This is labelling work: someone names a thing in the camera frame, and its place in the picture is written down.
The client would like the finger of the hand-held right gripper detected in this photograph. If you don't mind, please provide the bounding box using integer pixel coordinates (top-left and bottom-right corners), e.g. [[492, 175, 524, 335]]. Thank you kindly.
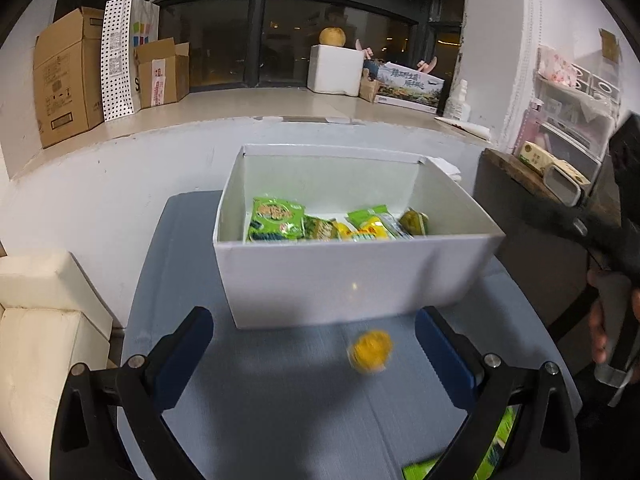
[[520, 199, 592, 248]]

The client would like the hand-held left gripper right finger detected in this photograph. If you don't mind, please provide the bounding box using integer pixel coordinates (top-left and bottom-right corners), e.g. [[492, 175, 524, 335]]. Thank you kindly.
[[415, 306, 583, 480]]

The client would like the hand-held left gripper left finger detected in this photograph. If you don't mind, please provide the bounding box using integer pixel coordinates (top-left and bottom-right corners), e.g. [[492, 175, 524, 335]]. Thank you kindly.
[[50, 306, 215, 480]]

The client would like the yellow jelly cup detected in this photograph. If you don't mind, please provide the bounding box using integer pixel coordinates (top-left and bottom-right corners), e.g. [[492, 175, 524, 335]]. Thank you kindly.
[[347, 329, 393, 375]]

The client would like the large green seaweed packet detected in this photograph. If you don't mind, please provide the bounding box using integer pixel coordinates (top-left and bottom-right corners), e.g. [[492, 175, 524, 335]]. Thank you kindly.
[[402, 404, 522, 480]]

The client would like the white cardboard box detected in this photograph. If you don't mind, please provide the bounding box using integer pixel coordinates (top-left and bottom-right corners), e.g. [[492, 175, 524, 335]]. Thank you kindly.
[[212, 144, 506, 330]]

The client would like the green packet with yellow print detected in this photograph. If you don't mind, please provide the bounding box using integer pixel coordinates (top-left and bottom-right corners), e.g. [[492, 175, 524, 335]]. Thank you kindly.
[[247, 196, 307, 244]]

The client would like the person's right hand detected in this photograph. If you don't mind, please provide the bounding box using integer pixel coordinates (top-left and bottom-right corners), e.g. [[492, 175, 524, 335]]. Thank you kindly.
[[586, 269, 610, 365]]

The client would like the dark wooden side table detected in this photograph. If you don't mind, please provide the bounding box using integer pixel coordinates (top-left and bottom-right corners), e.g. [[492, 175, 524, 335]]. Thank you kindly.
[[472, 147, 626, 341]]

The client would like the clear plastic drawer organizer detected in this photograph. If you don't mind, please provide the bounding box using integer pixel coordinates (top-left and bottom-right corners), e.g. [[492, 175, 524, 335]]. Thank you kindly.
[[515, 45, 623, 181]]

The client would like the cream leather sofa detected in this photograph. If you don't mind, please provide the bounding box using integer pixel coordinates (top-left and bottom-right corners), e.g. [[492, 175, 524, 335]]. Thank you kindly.
[[0, 250, 115, 461]]

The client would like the white plastic bottle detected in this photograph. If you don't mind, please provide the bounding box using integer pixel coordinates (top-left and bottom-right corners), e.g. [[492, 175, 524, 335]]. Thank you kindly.
[[444, 79, 472, 122]]

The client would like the pink floral bag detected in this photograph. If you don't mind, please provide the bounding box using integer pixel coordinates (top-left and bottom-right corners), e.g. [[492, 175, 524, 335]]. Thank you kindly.
[[537, 46, 576, 83]]

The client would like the brown paper tag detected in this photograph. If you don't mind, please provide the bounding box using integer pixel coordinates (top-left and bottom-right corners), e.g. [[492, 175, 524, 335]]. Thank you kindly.
[[600, 29, 622, 63]]

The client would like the landscape printed box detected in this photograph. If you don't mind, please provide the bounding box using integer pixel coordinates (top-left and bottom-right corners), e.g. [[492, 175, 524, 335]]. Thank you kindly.
[[375, 62, 447, 113]]

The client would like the small brown paper bag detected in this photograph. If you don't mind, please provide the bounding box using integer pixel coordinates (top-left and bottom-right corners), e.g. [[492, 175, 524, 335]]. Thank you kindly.
[[359, 72, 381, 103]]

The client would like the beige window sill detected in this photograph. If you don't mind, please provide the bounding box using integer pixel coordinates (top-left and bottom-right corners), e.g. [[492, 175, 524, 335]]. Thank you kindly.
[[10, 87, 493, 181]]

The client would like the white foam box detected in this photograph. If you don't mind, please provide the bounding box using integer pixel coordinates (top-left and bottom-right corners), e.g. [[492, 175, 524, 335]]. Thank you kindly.
[[306, 44, 365, 97]]

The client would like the small brown cardboard box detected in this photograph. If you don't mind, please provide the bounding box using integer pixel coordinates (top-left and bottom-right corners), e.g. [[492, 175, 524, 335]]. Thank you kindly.
[[134, 37, 191, 110]]

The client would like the polka dot paper bag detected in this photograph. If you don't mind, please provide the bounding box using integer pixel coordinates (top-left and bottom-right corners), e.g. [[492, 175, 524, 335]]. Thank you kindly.
[[100, 0, 161, 122]]

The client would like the large brown cardboard box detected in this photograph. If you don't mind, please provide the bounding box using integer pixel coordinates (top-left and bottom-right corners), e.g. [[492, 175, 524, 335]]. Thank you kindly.
[[34, 6, 107, 149]]

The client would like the dark glass window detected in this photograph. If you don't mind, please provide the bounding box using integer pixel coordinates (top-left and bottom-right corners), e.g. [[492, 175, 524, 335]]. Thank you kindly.
[[142, 0, 466, 93]]

